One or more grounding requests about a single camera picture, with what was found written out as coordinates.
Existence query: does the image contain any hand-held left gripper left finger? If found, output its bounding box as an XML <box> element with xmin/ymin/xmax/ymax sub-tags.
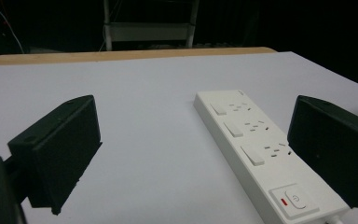
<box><xmin>7</xmin><ymin>94</ymin><xmax>103</xmax><ymax>217</ymax></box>

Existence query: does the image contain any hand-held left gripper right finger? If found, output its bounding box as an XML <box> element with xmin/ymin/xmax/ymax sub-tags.
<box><xmin>286</xmin><ymin>94</ymin><xmax>358</xmax><ymax>209</ymax></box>

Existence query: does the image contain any white power strip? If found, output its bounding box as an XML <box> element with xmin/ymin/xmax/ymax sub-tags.
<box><xmin>193</xmin><ymin>90</ymin><xmax>351</xmax><ymax>224</ymax></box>

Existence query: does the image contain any metal stand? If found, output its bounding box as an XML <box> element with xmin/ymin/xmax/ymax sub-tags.
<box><xmin>103</xmin><ymin>0</ymin><xmax>200</xmax><ymax>51</ymax></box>

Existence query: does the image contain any thin white cable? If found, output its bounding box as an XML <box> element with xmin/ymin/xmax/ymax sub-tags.
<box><xmin>0</xmin><ymin>0</ymin><xmax>25</xmax><ymax>54</ymax></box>

